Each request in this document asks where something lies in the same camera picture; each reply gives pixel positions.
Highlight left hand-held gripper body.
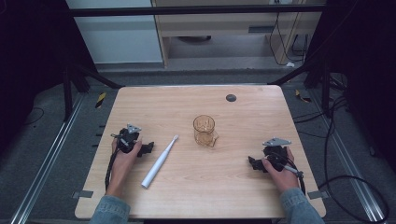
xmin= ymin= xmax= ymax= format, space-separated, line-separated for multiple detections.
xmin=110 ymin=123 xmax=143 ymax=154

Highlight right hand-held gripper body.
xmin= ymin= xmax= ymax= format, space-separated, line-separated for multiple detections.
xmin=262 ymin=137 xmax=293 ymax=173

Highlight white electric toothbrush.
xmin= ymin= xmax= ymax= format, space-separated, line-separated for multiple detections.
xmin=140 ymin=134 xmax=180 ymax=189

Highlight clear amber glass cup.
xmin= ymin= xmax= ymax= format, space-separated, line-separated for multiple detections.
xmin=192 ymin=114 xmax=219 ymax=148

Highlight person's right hand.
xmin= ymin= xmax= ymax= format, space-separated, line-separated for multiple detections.
xmin=261 ymin=147 xmax=301 ymax=195

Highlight person's left hand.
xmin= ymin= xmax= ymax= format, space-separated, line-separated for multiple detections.
xmin=105 ymin=138 xmax=143 ymax=198

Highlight yellow black striped tape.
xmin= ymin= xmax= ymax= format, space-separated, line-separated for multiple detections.
xmin=94 ymin=91 xmax=107 ymax=109
xmin=294 ymin=89 xmax=313 ymax=104

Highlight grey tape strip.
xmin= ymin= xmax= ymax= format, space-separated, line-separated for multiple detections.
xmin=71 ymin=189 xmax=94 ymax=200
xmin=306 ymin=189 xmax=330 ymax=201

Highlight black metal stand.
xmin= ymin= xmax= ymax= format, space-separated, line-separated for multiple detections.
xmin=266 ymin=57 xmax=332 ymax=119
xmin=61 ymin=61 xmax=125 ymax=123

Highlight white cabinet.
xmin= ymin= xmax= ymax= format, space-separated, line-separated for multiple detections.
xmin=65 ymin=0 xmax=163 ymax=65

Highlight light wooden desk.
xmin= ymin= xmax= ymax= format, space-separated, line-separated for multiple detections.
xmin=150 ymin=0 xmax=327 ymax=68

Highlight black gripper cable with plug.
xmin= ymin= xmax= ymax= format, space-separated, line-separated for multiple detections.
xmin=273 ymin=153 xmax=307 ymax=196

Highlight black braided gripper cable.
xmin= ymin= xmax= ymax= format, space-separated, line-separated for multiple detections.
xmin=105 ymin=148 xmax=121 ymax=191

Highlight black floor cable loop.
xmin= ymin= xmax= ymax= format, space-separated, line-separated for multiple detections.
xmin=291 ymin=71 xmax=390 ymax=224

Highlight aluminium floor rail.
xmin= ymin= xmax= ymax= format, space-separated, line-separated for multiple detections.
xmin=8 ymin=92 xmax=86 ymax=224
xmin=309 ymin=89 xmax=388 ymax=224

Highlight thin black floor cable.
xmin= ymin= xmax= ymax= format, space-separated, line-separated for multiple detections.
xmin=23 ymin=106 xmax=45 ymax=126

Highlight black hanging desk cables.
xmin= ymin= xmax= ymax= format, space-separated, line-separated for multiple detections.
xmin=268 ymin=2 xmax=310 ymax=67

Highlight black horizontal frame bar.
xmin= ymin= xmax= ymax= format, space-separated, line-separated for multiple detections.
xmin=66 ymin=4 xmax=327 ymax=19

